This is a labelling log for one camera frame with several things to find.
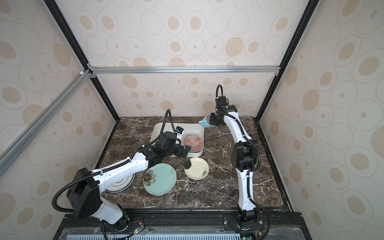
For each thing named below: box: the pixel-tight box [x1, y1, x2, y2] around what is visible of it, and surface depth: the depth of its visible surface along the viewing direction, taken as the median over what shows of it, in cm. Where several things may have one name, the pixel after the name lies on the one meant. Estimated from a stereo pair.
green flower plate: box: [143, 163, 177, 196], surface depth 89 cm
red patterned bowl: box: [183, 134, 203, 152], surface depth 101 cm
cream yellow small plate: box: [184, 157, 210, 180], surface depth 94 cm
